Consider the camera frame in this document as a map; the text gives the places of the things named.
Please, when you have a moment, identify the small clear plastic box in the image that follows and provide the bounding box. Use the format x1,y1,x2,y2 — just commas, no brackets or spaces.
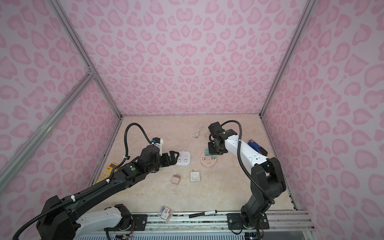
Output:
157,205,174,222

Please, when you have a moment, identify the white power cord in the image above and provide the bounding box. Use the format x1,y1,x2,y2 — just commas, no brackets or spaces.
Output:
182,123,207,152

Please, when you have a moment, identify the pink charger plug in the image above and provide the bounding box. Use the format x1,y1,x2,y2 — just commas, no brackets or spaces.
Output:
171,175,181,185

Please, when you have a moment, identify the yellow calculator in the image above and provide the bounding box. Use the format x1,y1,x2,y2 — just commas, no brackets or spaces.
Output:
97,163,118,183

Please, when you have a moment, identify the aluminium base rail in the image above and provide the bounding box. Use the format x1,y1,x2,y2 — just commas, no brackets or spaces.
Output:
59,209,319,240

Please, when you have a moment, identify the aluminium frame post right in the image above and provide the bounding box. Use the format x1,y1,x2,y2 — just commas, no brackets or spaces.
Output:
259,0,319,119

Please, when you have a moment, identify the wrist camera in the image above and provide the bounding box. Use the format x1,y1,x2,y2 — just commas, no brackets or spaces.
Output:
152,138,164,151
209,122,225,137

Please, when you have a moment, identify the aluminium frame post left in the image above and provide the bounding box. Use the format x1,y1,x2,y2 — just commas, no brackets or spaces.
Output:
47,0,123,120

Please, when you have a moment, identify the black marker pen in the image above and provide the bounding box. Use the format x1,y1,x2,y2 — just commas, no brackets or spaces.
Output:
189,210,217,219

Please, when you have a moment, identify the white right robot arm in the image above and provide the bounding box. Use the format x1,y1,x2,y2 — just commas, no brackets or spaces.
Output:
208,120,287,230

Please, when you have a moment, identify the white charger plug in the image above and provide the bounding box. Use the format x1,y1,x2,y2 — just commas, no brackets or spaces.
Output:
190,171,201,183

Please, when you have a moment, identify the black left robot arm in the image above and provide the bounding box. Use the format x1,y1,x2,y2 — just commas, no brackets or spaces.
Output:
13,137,180,240

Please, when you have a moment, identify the aluminium frame post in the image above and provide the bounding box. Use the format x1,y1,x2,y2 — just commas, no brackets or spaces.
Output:
259,0,319,119
47,0,123,120

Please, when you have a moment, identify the white square power strip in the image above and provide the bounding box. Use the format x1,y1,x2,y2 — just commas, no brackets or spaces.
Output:
176,151,191,167

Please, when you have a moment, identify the blue stapler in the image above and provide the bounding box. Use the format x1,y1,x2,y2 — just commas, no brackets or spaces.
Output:
248,140,268,156

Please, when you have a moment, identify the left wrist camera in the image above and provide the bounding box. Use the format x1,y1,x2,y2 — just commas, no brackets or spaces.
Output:
152,138,164,151

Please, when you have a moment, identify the pink round power strip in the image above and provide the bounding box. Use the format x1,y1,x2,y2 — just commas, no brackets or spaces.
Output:
200,153,217,168

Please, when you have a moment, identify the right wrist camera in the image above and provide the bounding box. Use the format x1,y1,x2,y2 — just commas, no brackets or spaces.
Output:
209,122,225,137

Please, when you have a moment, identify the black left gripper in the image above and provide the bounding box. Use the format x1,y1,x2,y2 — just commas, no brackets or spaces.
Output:
147,153,183,176

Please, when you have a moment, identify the aluminium diagonal frame bar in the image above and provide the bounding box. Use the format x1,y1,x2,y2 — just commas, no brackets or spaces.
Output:
1,71,95,193

